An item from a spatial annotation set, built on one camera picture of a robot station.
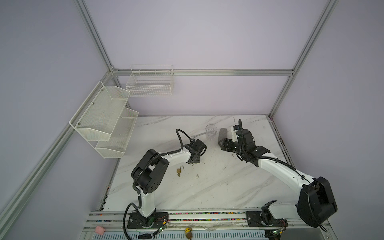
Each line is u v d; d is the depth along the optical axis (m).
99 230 0.70
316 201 0.41
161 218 0.73
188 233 0.69
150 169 0.53
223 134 1.07
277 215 0.63
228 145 0.74
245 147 0.64
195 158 0.70
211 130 1.08
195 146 0.76
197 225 0.73
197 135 1.08
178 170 0.91
